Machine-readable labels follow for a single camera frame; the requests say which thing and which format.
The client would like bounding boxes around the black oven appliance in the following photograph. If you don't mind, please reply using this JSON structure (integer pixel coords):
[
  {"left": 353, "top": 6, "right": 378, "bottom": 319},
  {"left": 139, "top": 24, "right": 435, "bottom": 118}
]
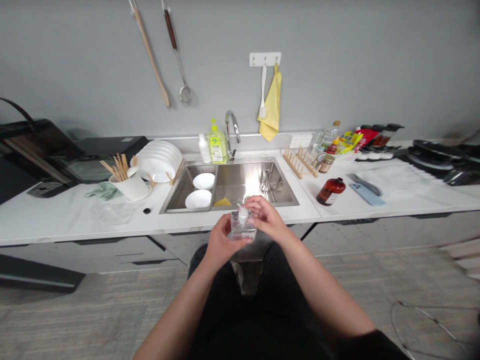
[{"left": 0, "top": 98, "right": 150, "bottom": 205}]

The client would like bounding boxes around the white wall hook rack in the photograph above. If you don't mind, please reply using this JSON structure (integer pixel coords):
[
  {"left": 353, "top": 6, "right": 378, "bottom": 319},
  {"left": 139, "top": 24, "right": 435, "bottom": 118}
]
[{"left": 249, "top": 52, "right": 282, "bottom": 68}]

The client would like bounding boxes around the wooden spatula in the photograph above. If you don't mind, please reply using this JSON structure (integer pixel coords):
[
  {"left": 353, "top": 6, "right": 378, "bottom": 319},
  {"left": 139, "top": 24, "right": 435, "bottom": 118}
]
[{"left": 128, "top": 0, "right": 171, "bottom": 108}]

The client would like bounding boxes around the blue smartphone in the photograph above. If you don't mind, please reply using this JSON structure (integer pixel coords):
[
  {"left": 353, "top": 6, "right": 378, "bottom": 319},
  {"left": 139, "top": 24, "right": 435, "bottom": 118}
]
[{"left": 349, "top": 182, "right": 387, "bottom": 207}]

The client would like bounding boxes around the white wall socket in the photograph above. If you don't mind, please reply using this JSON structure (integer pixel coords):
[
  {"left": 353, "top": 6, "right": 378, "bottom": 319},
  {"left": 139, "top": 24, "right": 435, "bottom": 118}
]
[{"left": 290, "top": 133, "right": 314, "bottom": 148}]

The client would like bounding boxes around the white cloth mat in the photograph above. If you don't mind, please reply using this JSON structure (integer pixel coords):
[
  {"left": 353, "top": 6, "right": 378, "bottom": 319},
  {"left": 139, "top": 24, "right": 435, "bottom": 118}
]
[{"left": 354, "top": 161, "right": 445, "bottom": 200}]

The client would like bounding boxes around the person's body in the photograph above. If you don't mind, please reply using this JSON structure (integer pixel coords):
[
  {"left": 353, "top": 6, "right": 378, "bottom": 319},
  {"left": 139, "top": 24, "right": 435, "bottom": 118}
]
[{"left": 187, "top": 242, "right": 413, "bottom": 360}]

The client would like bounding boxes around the metal skimmer with wooden handle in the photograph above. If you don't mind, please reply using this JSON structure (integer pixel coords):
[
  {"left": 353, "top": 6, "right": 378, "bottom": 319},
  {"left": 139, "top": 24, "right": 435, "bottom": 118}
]
[{"left": 161, "top": 0, "right": 193, "bottom": 105}]

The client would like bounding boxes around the stainless steel sink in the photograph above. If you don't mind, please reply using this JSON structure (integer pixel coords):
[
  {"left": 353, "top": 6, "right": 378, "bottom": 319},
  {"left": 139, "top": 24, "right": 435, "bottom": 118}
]
[{"left": 158, "top": 156, "right": 301, "bottom": 215}]

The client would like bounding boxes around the white bowl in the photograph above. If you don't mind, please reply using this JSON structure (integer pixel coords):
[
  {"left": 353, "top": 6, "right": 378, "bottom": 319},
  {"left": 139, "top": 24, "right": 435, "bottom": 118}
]
[
  {"left": 192, "top": 172, "right": 216, "bottom": 190},
  {"left": 184, "top": 189, "right": 213, "bottom": 210}
]

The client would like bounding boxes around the row of black-capped condiment jars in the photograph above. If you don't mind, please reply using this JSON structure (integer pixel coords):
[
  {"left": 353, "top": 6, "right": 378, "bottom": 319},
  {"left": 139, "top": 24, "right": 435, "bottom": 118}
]
[{"left": 354, "top": 123, "right": 406, "bottom": 162}]

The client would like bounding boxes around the white basket of condiments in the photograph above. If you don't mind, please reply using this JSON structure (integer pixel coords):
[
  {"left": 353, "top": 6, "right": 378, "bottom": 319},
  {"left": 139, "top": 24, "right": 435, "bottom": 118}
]
[{"left": 312, "top": 128, "right": 380, "bottom": 165}]

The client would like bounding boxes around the clear water bottle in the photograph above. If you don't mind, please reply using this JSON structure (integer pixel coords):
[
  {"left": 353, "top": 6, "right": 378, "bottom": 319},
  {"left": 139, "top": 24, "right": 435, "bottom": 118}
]
[{"left": 323, "top": 120, "right": 341, "bottom": 149}]

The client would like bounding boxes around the green cloth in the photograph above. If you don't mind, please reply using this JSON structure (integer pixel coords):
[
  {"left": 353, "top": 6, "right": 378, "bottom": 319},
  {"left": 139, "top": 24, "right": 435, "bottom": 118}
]
[{"left": 84, "top": 181, "right": 124, "bottom": 202}]

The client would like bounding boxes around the person's left hand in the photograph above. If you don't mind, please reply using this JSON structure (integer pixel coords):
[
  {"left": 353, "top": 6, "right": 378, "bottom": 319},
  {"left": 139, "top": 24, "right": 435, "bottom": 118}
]
[{"left": 205, "top": 214, "right": 255, "bottom": 263}]

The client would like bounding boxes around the metal sink drain rack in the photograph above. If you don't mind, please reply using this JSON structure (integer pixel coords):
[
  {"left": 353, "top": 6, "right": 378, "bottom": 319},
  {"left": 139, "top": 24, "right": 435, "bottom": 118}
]
[{"left": 166, "top": 167, "right": 218, "bottom": 212}]

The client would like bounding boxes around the white plastic bottle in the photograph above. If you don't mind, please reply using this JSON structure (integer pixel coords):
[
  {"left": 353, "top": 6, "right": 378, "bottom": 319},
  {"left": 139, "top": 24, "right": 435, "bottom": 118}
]
[{"left": 197, "top": 133, "right": 212, "bottom": 164}]

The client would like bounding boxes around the white silicone brush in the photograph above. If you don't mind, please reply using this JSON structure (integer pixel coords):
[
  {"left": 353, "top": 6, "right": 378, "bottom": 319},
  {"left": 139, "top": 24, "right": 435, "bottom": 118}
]
[{"left": 258, "top": 62, "right": 268, "bottom": 119}]

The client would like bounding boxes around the green dish soap bottle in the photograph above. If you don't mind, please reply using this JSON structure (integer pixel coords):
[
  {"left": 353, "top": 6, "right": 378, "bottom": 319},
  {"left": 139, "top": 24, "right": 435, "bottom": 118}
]
[{"left": 207, "top": 118, "right": 228, "bottom": 165}]

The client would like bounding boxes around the person's right hand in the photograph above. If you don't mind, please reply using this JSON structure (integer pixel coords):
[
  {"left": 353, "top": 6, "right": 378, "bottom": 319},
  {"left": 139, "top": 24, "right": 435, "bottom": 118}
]
[{"left": 242, "top": 195, "right": 288, "bottom": 245}]

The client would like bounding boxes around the wooden plate rack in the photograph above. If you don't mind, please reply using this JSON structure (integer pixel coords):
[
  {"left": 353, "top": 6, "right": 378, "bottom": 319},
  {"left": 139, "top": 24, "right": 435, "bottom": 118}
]
[{"left": 130, "top": 155, "right": 185, "bottom": 188}]

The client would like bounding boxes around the white utensil cup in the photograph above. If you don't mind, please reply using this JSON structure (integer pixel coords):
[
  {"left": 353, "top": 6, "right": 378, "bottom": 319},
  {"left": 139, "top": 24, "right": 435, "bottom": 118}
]
[{"left": 108, "top": 166, "right": 153, "bottom": 202}]

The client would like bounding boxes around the clear plastic wrap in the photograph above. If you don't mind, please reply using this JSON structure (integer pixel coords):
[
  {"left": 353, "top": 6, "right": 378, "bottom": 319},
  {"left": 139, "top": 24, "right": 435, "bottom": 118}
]
[{"left": 89, "top": 200, "right": 136, "bottom": 227}]

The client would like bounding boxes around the wooden dish rack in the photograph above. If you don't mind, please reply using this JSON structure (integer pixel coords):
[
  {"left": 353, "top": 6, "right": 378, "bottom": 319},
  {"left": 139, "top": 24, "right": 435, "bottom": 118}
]
[{"left": 281, "top": 146, "right": 323, "bottom": 179}]

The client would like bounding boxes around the black cable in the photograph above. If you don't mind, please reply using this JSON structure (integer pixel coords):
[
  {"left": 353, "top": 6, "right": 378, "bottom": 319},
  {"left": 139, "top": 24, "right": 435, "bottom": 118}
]
[{"left": 389, "top": 299, "right": 477, "bottom": 360}]

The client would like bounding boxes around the clear square pump bottle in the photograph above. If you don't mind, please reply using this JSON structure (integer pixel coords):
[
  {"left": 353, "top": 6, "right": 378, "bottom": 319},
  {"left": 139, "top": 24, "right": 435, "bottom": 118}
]
[{"left": 227, "top": 202, "right": 258, "bottom": 243}]

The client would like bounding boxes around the glass jar with gold lid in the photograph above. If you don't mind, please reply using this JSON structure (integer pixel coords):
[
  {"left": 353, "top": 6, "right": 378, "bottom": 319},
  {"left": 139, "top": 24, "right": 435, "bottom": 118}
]
[{"left": 317, "top": 153, "right": 336, "bottom": 174}]

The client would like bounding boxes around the black cooktop appliance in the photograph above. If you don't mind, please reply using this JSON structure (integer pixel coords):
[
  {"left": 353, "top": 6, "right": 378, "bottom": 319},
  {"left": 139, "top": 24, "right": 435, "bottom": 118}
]
[{"left": 406, "top": 129, "right": 480, "bottom": 187}]

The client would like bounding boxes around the bundle of wooden chopsticks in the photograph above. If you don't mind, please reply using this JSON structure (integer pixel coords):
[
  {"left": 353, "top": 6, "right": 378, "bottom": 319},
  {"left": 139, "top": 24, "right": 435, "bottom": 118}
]
[{"left": 99, "top": 152, "right": 130, "bottom": 183}]

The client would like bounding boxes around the stack of white plates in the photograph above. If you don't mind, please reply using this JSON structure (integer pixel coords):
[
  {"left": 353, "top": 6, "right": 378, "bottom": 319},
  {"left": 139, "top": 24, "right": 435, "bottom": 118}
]
[{"left": 130, "top": 140, "right": 184, "bottom": 184}]

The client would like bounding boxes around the chrome faucet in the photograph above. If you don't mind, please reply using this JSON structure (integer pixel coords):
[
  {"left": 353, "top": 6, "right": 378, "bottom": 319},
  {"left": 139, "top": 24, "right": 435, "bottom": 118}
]
[{"left": 224, "top": 109, "right": 241, "bottom": 165}]

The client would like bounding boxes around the yellow towel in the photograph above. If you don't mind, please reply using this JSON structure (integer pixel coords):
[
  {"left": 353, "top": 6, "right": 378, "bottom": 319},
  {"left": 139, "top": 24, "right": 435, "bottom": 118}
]
[{"left": 257, "top": 63, "right": 282, "bottom": 143}]

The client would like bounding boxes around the brown glass bottle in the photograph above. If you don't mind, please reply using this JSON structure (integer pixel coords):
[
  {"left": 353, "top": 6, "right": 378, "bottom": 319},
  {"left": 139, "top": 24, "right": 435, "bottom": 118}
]
[{"left": 316, "top": 177, "right": 347, "bottom": 207}]

